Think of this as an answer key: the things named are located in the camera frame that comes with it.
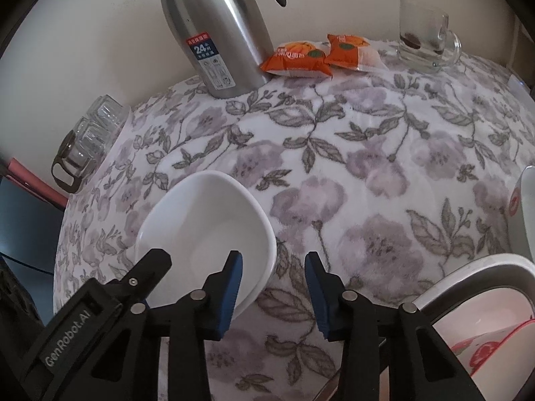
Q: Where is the pink chair edge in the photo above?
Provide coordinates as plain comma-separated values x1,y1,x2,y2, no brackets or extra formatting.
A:
5,157,68,210

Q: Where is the stainless steel thermos jug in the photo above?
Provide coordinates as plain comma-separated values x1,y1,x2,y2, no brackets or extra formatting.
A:
147,0,287,99

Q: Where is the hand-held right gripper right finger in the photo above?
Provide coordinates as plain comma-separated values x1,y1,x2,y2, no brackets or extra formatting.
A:
304,252,475,401

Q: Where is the orange snack packet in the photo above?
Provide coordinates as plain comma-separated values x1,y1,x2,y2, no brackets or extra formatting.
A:
259,40,334,79
326,33,388,73

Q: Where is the clear glass cup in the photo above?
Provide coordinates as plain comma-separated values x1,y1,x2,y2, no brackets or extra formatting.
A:
63,119,110,168
86,94,133,143

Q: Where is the small white bowl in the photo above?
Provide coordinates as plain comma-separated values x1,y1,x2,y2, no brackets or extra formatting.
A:
136,170,278,322

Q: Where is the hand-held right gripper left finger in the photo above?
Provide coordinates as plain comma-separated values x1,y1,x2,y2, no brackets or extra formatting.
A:
90,251,244,401

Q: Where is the floral tablecloth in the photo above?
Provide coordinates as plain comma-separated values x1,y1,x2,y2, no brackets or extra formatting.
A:
52,39,535,401

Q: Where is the pale blue bowl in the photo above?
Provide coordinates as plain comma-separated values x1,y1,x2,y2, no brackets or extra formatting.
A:
507,166,535,260

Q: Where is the dark blue chair seat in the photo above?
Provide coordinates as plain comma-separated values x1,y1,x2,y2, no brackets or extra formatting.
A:
0,174,64,289

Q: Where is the strawberry print bowl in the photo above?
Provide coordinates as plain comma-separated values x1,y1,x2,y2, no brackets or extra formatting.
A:
432,286,535,401

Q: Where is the glass mug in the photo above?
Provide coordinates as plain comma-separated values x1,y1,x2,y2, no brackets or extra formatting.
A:
396,0,462,73

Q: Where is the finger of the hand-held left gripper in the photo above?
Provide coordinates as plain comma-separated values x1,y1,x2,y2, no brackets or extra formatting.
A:
104,248,173,303

